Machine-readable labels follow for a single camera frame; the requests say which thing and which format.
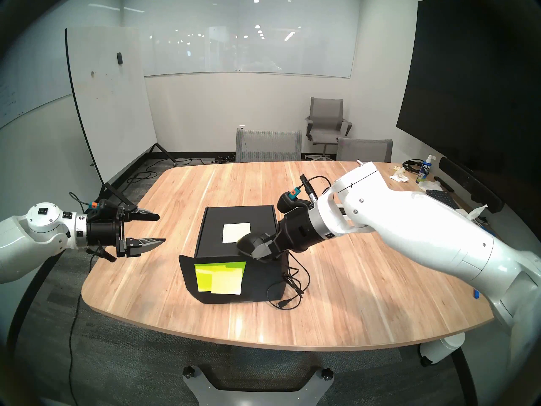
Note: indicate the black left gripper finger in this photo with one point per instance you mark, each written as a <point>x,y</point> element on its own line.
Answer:
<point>141,244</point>
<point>139,215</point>

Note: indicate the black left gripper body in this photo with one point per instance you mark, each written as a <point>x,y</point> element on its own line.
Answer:
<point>103,234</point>

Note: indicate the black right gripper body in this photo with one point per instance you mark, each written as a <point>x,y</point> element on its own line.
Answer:
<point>300,231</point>

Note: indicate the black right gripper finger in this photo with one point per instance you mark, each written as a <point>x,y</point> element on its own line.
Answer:
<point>274,236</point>
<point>261,253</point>

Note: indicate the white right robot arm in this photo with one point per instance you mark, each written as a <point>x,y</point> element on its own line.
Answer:
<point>422,227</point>

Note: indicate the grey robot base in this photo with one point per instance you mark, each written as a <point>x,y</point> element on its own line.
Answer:
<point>200,390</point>

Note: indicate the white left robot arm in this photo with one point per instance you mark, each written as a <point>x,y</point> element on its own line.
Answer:
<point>25,244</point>

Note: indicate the black cardboard box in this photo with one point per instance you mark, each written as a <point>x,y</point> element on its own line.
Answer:
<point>211,240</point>

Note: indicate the white sticky note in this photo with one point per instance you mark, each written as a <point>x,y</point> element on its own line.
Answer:
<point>236,232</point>

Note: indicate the pale yellow sticky note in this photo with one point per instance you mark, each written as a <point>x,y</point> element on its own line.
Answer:
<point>226,283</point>

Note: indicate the lime green sticky note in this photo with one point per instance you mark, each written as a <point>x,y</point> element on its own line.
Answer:
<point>202,278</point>

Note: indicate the grey ribbed mesh chair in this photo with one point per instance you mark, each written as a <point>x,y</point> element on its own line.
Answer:
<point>268,146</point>

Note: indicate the white freestanding whiteboard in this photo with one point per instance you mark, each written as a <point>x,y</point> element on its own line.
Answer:
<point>110,109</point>

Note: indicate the crumpled white tissue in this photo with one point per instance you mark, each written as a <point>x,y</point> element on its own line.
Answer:
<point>430,185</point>
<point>399,176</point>

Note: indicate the grey office chair with armrests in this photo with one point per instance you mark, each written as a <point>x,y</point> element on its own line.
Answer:
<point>325,116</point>

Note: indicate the whiteboard cleaner spray bottle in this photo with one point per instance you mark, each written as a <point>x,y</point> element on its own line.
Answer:
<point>424,172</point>

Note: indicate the black keyboard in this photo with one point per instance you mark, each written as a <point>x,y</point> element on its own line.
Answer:
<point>444,198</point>

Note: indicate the black video conference bar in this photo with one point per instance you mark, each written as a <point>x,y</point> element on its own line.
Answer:
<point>469,183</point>

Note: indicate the glass whiteboard with blue writing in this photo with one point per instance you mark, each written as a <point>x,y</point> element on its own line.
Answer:
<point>21,75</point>

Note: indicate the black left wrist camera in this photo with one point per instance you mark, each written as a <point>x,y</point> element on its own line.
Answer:
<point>103,208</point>

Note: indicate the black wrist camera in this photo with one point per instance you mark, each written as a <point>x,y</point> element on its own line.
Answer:
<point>103,208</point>
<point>289,203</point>

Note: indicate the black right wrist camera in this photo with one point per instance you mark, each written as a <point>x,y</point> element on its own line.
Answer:
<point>289,203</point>

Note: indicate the wall-mounted glass whiteboard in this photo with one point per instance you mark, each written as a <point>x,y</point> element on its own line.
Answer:
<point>245,37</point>

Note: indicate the large black wall screen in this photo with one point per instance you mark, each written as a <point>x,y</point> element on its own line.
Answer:
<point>465,92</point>

